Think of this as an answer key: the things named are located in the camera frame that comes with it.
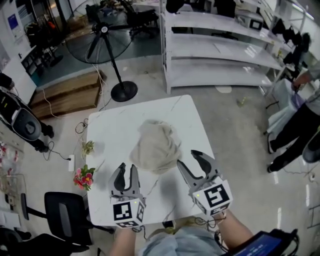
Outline black mesh chair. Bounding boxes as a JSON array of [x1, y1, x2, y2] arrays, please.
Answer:
[[119, 0, 160, 39]]

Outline black standing fan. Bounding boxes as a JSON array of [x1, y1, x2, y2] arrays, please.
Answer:
[[65, 2, 139, 103]]

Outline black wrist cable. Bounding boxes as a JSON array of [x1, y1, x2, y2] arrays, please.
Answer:
[[194, 215, 229, 252]]

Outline white cabinet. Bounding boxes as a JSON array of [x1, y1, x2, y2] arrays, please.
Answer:
[[0, 0, 39, 106]]

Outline black and grey machine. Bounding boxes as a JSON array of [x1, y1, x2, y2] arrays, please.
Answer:
[[0, 84, 55, 154]]

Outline grey round machine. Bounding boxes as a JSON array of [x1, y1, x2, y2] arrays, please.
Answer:
[[301, 129, 320, 164]]

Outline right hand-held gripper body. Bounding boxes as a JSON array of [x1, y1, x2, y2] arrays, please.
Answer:
[[191, 174, 234, 217]]

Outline black tablet with blue screen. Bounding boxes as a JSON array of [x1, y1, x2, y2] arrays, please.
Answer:
[[231, 228, 300, 256]]

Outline person's right forearm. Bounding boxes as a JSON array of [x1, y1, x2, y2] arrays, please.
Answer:
[[216, 209, 255, 252]]

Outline wooden platform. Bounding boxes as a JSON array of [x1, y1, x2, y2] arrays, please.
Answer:
[[29, 69, 108, 121]]

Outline person's left forearm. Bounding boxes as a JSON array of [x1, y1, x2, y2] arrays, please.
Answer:
[[108, 226, 149, 256]]

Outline beige towel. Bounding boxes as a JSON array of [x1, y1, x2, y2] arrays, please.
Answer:
[[128, 118, 183, 175]]

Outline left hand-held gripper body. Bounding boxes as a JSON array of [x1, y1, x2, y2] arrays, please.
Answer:
[[108, 190, 147, 229]]

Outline black hanging bags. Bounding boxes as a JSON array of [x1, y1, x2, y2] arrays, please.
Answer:
[[270, 18, 312, 66]]

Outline white shelving unit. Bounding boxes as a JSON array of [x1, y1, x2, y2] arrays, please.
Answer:
[[159, 0, 286, 96]]

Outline white microwave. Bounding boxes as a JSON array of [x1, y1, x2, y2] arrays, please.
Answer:
[[235, 14, 265, 31]]

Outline small green plant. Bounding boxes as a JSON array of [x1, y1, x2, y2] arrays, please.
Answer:
[[81, 140, 96, 158]]

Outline person's light blue clothing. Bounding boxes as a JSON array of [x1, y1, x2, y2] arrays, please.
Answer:
[[141, 224, 226, 256]]

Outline pink flower plant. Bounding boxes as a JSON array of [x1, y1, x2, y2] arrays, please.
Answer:
[[72, 164, 97, 192]]

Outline black office chair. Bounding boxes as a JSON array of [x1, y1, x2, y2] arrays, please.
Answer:
[[20, 191, 116, 256]]

